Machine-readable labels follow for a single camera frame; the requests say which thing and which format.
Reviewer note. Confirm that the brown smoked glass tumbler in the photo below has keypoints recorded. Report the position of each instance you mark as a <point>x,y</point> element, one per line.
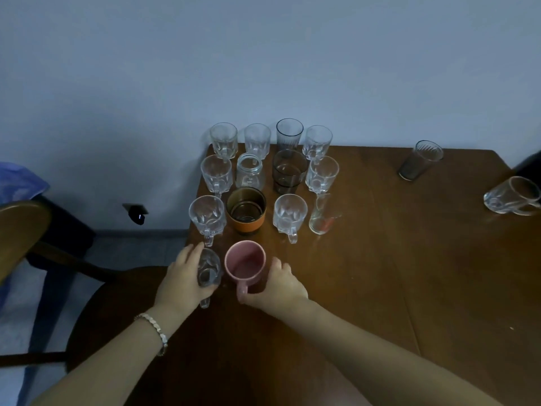
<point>289,173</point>

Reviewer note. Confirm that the dark ribbed glass tumbler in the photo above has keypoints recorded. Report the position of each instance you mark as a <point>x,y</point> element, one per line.
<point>289,135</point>

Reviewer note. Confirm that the tall clear glass red print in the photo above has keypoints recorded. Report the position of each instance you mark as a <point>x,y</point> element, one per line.
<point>323,217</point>

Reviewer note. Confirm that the amber glass with orange sleeve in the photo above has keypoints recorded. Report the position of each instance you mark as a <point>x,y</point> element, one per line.
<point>246,211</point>

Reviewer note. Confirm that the pink ceramic mug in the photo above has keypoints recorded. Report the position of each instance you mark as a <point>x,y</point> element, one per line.
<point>246,266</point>

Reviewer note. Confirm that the person's right hand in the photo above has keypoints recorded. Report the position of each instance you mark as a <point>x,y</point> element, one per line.
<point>283,293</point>

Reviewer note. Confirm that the black chair back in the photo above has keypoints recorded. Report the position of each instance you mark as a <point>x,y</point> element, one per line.
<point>529,166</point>

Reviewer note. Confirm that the clear glass jar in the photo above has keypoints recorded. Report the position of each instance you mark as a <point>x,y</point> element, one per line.
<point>250,173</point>

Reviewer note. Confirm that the small clear glass mug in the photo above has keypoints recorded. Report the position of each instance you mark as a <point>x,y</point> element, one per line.
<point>210,266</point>

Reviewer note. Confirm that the black wall socket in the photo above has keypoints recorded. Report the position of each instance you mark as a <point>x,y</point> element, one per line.
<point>136,213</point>

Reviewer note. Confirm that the brown ribbed glass tumbler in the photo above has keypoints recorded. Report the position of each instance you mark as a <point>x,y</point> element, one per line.
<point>419,161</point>

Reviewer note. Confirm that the person's right thumb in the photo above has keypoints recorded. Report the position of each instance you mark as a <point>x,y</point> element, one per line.
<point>255,298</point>

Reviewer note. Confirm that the large clear glass mug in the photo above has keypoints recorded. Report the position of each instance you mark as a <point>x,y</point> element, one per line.
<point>511,196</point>

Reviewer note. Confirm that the person's left hand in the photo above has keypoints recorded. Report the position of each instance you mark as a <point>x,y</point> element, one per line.
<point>177,285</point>

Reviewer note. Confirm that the person's right forearm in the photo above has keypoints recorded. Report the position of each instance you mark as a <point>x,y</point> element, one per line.
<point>372,367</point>

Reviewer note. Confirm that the person's left thumb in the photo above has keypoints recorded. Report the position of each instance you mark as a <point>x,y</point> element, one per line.
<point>209,292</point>

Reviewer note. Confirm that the brown wooden chair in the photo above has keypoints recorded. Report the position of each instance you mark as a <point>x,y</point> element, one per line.
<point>114,312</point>

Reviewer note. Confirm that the blue cloth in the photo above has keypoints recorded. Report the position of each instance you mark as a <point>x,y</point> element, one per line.
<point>17,183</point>

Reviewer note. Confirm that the person's left forearm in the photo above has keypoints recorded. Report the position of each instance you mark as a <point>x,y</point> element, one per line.
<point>114,367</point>

